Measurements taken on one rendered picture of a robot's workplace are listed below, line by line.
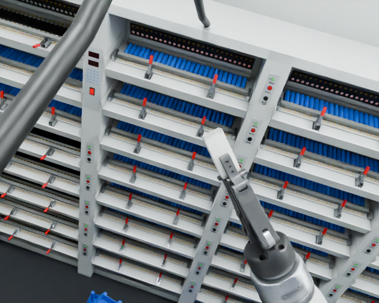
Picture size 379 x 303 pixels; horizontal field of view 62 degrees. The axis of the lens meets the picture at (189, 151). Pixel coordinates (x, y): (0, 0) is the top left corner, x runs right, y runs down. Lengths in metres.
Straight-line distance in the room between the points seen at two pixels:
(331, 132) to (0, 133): 1.22
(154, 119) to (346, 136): 0.79
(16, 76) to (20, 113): 1.40
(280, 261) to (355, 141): 0.94
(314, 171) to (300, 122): 0.24
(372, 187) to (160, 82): 0.99
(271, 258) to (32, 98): 0.38
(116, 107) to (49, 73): 1.16
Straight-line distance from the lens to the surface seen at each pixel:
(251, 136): 1.33
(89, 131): 1.56
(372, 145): 1.42
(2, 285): 2.43
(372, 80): 1.29
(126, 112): 1.45
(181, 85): 1.32
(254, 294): 2.10
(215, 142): 0.45
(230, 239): 1.77
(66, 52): 0.33
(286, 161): 1.42
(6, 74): 1.71
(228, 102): 1.30
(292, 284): 0.54
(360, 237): 1.75
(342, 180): 1.49
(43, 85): 0.30
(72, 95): 1.54
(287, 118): 1.32
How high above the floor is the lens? 2.02
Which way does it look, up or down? 34 degrees down
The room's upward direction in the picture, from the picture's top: 15 degrees clockwise
